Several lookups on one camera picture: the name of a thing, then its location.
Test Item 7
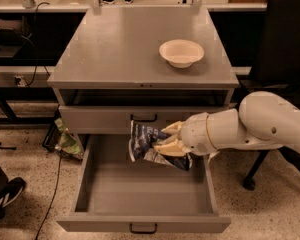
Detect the black middle drawer handle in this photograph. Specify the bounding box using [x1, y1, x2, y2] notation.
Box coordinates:
[130, 114, 158, 122]

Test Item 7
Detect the blue chip bag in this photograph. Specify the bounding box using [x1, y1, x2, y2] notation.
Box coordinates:
[128, 121, 192, 171]

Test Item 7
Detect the black hanging cable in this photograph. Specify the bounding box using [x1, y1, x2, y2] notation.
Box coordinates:
[21, 1, 52, 88]

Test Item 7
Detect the wall power outlet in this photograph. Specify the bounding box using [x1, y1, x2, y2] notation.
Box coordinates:
[15, 76, 27, 87]

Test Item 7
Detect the black bottom drawer handle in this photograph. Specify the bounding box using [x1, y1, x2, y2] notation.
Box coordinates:
[129, 223, 158, 234]

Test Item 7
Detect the white paper bowl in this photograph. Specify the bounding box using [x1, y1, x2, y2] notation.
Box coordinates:
[159, 39, 204, 69]

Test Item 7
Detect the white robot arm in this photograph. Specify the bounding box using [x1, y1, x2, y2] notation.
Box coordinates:
[153, 91, 300, 157]

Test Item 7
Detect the black drawer handle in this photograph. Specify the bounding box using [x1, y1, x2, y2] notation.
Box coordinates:
[130, 114, 158, 122]
[129, 223, 158, 234]

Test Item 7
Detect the open grey bottom drawer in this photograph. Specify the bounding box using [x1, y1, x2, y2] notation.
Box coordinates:
[57, 135, 231, 233]

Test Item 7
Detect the black floor cable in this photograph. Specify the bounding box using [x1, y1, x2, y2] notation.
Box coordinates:
[34, 155, 64, 240]

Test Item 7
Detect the closed grey middle drawer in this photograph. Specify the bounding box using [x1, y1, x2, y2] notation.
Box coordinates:
[59, 105, 227, 134]

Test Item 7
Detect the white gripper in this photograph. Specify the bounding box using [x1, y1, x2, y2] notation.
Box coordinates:
[153, 112, 217, 157]

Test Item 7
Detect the grey drawer cabinet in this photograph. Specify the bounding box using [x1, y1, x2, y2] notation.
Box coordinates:
[48, 5, 238, 150]

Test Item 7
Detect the black white sneaker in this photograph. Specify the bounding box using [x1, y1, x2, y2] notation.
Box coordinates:
[0, 177, 26, 209]

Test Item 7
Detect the black office chair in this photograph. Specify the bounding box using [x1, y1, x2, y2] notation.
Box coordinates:
[238, 0, 300, 192]

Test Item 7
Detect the green snack bag on floor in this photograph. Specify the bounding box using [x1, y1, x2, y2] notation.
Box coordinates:
[54, 118, 84, 161]

